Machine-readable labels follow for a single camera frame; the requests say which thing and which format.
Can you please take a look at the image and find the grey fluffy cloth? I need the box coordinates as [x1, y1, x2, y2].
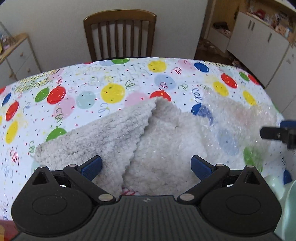
[34, 97, 207, 196]

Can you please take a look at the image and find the bubble wrap sheet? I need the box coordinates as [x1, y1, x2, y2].
[191, 90, 277, 172]

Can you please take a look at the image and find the green ceramic mug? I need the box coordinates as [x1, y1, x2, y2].
[264, 175, 296, 240]

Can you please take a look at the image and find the balloon pattern tablecloth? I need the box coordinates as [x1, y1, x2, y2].
[1, 58, 287, 220]

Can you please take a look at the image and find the wooden side cabinet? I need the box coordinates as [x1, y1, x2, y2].
[0, 33, 41, 88]

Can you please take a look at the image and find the wooden dining chair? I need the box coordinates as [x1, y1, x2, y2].
[83, 9, 157, 62]

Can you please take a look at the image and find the white wall cabinet unit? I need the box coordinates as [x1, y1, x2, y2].
[203, 1, 295, 118]

